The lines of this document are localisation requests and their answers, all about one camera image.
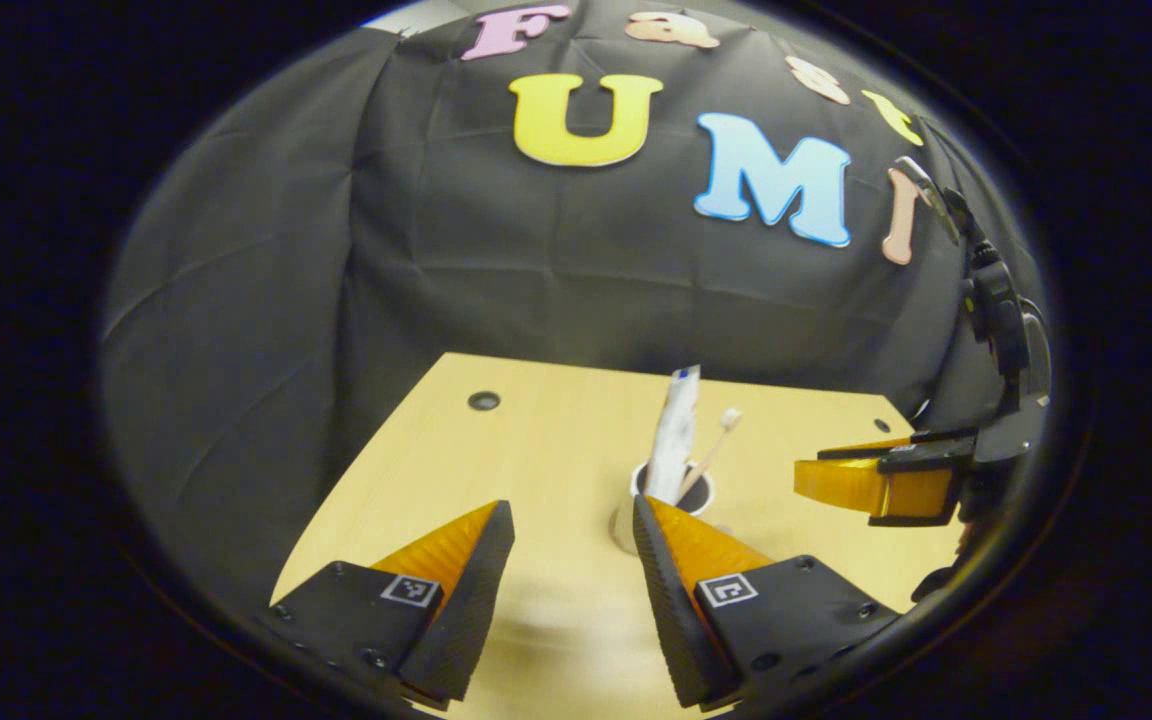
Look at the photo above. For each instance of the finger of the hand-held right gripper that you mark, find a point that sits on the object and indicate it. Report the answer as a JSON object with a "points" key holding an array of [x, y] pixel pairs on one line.
{"points": [[886, 490], [876, 447]]}

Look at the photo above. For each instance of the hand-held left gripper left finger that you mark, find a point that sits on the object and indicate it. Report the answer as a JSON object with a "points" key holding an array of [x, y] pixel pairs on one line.
{"points": [[461, 610]]}

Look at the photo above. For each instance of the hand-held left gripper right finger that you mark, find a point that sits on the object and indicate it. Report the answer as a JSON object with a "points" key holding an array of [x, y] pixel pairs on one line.
{"points": [[676, 620]]}

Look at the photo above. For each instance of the white cup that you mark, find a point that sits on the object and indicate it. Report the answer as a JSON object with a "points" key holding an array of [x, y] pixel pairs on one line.
{"points": [[706, 498]]}

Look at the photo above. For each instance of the wooden toothbrush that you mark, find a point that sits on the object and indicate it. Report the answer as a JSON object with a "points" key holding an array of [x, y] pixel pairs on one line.
{"points": [[711, 450]]}

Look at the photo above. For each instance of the white toothpaste tube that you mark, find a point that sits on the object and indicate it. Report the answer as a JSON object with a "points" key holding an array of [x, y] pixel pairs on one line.
{"points": [[674, 430]]}

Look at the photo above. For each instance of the wooden desktop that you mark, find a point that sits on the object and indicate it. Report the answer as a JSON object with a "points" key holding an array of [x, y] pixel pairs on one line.
{"points": [[536, 450]]}

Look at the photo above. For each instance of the black backdrop cloth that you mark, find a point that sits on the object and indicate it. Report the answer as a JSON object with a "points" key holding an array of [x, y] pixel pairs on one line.
{"points": [[456, 250]]}

